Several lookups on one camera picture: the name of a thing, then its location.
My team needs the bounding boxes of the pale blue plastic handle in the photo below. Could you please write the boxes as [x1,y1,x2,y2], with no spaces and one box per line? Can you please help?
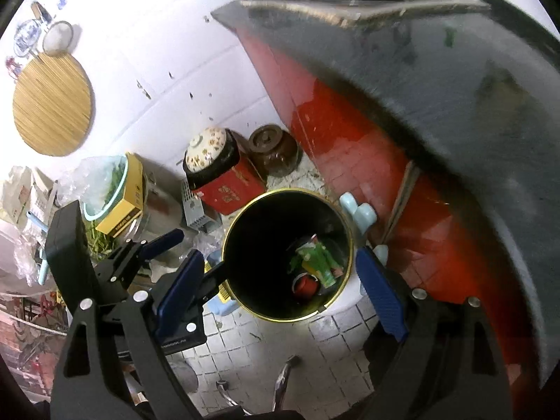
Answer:
[26,212,51,283]

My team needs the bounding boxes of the red tin box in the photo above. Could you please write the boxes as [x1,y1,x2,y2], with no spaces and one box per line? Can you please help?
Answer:
[192,157,267,216]

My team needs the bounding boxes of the black bin with gold rim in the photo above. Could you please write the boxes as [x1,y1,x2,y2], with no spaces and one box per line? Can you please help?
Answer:
[222,188,354,321]

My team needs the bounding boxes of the red paper cup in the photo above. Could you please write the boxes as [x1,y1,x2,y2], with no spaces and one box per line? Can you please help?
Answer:
[292,272,322,300]

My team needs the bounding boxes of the white paper packets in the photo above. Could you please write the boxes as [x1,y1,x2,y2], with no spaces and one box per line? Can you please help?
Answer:
[0,165,55,228]

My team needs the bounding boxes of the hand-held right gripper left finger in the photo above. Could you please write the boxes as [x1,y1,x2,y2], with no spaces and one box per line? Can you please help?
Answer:
[50,249,206,420]

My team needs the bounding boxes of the pale blue plastic object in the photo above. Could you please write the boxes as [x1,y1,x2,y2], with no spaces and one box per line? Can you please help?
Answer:
[340,192,378,232]

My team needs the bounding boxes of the yellow cardboard box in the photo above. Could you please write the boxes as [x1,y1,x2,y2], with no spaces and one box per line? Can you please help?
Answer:
[95,153,145,238]

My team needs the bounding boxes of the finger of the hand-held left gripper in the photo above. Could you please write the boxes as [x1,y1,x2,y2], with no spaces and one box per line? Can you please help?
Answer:
[160,261,229,357]
[94,229,185,302]

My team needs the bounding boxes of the round mesh strainer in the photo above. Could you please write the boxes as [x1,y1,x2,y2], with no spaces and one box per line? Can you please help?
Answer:
[41,21,74,57]

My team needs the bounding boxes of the blue and white plate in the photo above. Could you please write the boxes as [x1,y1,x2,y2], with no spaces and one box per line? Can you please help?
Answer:
[12,20,43,55]

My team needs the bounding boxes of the green crumpled packet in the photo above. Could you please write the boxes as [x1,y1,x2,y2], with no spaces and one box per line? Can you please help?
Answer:
[289,236,344,287]

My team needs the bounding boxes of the steel pot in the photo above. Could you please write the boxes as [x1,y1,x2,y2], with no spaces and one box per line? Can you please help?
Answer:
[131,170,184,241]

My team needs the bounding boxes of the chrome chair frame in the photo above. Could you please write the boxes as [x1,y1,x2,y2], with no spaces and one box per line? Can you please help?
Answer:
[216,356,302,416]

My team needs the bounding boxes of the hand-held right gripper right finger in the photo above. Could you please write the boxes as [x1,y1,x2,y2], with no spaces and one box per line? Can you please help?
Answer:
[355,247,515,420]

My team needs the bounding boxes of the brown clay jar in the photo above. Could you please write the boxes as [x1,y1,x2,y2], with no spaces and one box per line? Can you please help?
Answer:
[248,125,299,179]

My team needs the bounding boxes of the grey metal grater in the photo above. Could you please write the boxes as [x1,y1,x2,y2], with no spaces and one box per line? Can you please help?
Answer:
[181,179,210,230]

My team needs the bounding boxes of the pale blue basin with greens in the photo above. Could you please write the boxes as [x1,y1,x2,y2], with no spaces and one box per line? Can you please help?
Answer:
[83,155,132,222]

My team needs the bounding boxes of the clear plastic bag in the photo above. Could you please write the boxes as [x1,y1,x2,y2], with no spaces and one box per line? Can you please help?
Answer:
[57,156,127,211]

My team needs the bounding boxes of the brown cardboard box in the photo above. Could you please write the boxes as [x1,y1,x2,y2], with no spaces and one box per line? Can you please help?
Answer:
[12,50,95,157]

